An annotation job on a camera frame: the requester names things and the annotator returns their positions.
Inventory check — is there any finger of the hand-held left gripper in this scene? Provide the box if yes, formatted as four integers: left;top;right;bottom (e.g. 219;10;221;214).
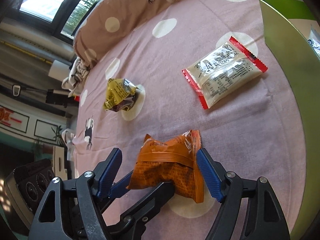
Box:
100;171;134;205
106;180;177;240

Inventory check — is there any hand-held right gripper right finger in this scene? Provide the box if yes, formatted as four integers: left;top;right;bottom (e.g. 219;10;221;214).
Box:
196;148;291;240

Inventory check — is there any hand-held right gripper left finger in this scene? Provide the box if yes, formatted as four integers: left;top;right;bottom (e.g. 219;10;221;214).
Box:
28;147;123;240

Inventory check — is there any orange snack packet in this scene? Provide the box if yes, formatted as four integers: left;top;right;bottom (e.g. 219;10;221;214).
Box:
126;129;205;204

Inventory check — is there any green cardboard box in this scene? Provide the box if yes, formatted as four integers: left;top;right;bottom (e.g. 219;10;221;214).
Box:
259;0;320;180

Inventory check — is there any white puffed snack packet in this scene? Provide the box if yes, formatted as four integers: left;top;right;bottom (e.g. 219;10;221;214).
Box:
306;24;320;58

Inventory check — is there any white cardboard box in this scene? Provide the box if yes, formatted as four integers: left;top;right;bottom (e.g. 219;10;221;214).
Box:
51;145;69;180

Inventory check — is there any green potted plant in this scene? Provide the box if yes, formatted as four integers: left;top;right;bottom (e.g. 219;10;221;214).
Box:
31;125;65;155

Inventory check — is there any pink spotted bed sheet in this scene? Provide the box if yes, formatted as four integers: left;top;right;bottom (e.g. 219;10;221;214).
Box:
66;0;313;240

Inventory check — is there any yellow and black snack packet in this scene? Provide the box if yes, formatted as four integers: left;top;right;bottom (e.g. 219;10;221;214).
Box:
103;78;138;112

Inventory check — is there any white red-edged snack packet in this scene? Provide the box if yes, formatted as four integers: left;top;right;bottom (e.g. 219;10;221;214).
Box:
181;36;268;110

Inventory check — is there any striped white cloth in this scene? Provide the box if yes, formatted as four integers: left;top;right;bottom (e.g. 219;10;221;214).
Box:
62;57;91;93

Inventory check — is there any white paper roll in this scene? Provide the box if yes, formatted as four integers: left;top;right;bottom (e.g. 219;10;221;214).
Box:
48;59;75;82

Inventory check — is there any brown spotted pillow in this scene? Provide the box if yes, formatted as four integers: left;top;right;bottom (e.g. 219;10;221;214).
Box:
73;0;218;69

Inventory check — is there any black framed window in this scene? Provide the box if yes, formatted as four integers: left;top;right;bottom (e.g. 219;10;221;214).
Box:
15;0;118;40

